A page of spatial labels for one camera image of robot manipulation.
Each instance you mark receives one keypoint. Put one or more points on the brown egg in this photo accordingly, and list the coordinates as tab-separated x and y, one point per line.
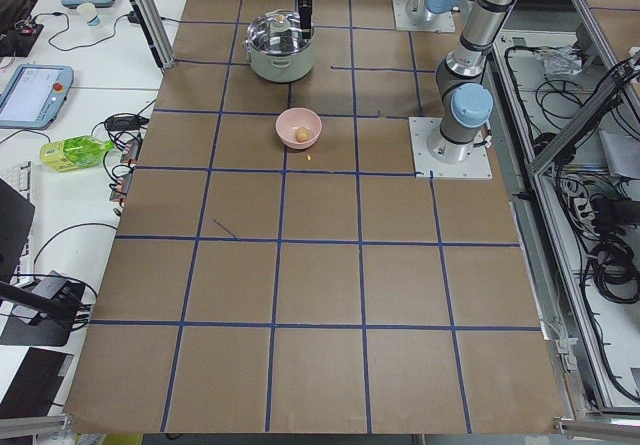
303	134

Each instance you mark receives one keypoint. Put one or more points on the glass pot lid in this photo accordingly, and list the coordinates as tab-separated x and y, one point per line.
277	33

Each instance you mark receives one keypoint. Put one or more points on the pink bowl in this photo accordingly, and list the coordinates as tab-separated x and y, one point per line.
289	120

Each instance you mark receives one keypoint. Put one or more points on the paper cup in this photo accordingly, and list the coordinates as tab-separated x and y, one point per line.
89	14

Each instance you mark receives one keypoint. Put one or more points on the black power adapter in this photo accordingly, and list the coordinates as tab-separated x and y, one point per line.
125	122

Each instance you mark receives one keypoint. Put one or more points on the near blue teach pendant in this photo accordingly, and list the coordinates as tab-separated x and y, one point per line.
34	96

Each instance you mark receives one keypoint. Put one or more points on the green drink bottle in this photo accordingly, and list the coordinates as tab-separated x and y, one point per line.
75	153

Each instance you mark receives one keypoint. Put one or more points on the white keyboard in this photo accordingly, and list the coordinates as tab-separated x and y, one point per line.
19	177

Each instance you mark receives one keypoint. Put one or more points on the black monitor stand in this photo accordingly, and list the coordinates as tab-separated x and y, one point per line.
43	314

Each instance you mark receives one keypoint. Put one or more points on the aluminium frame post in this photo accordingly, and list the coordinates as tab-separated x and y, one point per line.
154	32

